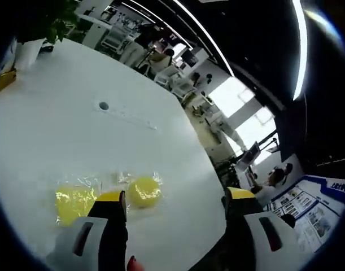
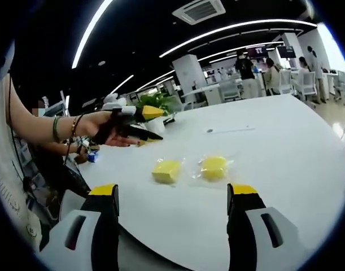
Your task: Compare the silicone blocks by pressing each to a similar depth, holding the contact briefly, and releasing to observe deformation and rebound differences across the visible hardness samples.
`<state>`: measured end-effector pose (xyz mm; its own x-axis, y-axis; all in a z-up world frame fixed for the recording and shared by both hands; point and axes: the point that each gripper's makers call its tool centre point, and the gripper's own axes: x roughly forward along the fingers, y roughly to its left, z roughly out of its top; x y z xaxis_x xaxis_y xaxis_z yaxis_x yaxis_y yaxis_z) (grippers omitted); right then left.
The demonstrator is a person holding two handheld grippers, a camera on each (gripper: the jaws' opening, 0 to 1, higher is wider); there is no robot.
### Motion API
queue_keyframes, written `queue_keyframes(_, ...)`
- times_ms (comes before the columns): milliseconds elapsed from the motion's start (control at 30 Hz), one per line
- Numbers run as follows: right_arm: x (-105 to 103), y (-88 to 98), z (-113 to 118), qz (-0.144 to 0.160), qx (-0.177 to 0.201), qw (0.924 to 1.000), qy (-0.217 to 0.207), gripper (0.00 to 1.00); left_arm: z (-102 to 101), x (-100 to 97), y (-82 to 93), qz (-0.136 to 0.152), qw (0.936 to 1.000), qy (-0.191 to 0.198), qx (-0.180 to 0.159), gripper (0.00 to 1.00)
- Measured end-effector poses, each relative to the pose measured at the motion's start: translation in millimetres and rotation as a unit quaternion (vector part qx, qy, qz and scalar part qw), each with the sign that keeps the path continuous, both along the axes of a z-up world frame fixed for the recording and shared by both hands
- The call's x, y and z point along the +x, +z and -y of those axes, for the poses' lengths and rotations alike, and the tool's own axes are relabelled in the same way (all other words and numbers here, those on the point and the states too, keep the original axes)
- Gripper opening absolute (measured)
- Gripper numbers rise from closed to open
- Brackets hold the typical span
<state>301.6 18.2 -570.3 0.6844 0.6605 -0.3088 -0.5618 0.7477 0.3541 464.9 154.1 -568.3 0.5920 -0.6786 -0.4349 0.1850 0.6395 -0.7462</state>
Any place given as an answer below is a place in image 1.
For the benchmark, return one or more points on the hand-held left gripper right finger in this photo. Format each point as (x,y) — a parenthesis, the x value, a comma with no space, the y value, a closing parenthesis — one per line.
(254,242)

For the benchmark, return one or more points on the blue and white wall poster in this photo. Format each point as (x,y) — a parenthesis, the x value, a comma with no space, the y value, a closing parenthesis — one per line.
(313,214)

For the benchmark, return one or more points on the person's left hand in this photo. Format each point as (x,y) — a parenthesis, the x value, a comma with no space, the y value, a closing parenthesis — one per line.
(135,265)

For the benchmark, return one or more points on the yellow tissue box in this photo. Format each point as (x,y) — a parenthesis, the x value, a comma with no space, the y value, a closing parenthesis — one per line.
(4,80)

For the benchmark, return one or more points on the small yellow silicone block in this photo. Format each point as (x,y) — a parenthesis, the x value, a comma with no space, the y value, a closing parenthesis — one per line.
(145,193)

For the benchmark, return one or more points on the long ceiling light strip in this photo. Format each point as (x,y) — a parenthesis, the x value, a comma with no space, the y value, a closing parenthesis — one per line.
(300,50)

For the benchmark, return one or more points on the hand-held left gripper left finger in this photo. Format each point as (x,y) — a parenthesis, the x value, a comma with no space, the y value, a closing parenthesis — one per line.
(87,245)

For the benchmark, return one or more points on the large black wall screen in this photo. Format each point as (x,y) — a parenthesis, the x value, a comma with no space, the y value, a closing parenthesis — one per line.
(292,130)

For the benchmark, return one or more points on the large yellow silicone block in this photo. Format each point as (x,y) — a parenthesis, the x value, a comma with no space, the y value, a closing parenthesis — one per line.
(73,201)

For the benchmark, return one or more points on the computer monitor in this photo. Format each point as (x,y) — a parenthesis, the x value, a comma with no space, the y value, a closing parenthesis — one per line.
(248,156)

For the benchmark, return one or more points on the green potted plant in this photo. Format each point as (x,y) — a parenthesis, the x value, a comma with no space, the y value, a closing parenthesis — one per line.
(42,25)

